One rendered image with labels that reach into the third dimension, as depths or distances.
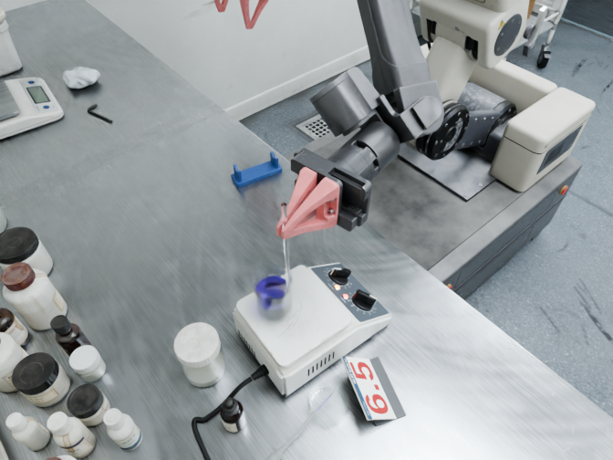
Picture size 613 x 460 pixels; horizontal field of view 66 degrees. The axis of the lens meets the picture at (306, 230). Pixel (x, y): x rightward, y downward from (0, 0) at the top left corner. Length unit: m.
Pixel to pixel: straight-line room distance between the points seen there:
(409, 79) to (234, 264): 0.41
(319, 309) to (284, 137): 1.70
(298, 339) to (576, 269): 1.50
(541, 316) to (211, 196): 1.25
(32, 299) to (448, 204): 1.14
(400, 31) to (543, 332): 1.31
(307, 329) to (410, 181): 0.99
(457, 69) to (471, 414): 0.92
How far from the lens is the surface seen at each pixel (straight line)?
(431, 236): 1.40
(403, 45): 0.65
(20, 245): 0.87
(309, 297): 0.66
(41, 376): 0.73
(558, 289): 1.91
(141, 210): 0.94
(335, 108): 0.59
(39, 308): 0.80
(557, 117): 1.59
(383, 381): 0.71
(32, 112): 1.23
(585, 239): 2.12
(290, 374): 0.64
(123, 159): 1.07
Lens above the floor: 1.39
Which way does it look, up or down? 49 degrees down
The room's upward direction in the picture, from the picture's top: straight up
